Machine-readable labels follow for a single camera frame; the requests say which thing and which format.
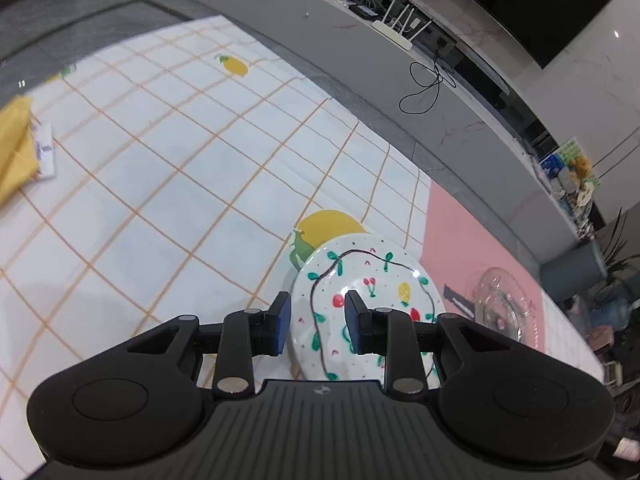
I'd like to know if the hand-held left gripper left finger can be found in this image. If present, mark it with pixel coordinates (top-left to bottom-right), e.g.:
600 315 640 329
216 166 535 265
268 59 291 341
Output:
125 291 292 397

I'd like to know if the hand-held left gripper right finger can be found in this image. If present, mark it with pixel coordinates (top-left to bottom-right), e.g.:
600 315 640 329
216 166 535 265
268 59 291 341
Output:
345 290 506 397

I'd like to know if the fruit painted white plate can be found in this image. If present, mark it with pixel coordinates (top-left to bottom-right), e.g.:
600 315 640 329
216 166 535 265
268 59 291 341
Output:
291 233 447 381

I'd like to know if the clear glass plate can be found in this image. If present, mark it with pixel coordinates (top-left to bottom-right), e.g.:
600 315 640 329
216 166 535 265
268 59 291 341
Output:
465 266 543 348

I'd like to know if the pink table runner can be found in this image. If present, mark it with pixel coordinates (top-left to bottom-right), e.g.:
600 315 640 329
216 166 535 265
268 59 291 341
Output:
420 180 546 356

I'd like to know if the checked lemon print tablecloth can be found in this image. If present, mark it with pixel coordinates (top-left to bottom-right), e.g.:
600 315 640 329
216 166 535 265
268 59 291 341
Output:
0 16 618 476

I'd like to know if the grey trash can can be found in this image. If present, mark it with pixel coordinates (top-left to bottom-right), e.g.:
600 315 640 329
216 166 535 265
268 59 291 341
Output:
542 245 608 306

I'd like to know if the small pink heater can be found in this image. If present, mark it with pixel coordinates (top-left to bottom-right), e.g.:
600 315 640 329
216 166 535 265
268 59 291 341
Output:
586 326 617 353

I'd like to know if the blue water bottle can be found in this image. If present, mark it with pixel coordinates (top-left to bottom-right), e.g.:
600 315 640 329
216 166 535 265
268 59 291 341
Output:
590 296 632 331

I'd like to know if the marble television cabinet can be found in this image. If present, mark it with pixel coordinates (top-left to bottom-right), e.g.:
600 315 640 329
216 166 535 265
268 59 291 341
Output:
200 0 608 261

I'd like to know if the tall long-leaf plant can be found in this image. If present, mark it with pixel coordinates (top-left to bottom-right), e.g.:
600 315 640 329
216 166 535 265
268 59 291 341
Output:
600 207 640 286

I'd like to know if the white packet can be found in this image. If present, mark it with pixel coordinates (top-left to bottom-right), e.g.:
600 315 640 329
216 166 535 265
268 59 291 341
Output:
30 122 58 178

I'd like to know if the white router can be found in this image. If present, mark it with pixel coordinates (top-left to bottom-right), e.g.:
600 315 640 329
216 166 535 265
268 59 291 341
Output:
371 0 433 51

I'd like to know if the yellow cloth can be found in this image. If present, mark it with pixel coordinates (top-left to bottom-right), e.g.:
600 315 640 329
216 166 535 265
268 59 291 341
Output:
0 96 41 206

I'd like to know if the black television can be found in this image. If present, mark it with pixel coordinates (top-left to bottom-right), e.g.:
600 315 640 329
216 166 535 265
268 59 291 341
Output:
420 0 621 69

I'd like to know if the black cable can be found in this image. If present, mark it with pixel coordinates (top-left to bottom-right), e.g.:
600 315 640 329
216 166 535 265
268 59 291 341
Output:
399 42 458 115

